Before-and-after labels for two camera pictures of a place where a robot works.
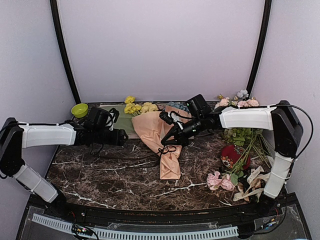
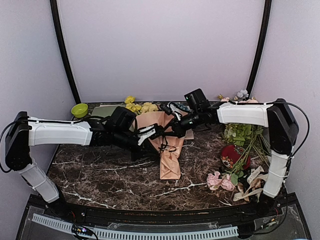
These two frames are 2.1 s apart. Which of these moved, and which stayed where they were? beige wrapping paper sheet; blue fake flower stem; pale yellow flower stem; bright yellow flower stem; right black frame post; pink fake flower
Moved: beige wrapping paper sheet; blue fake flower stem
Stayed: bright yellow flower stem; pink fake flower; right black frame post; pale yellow flower stem
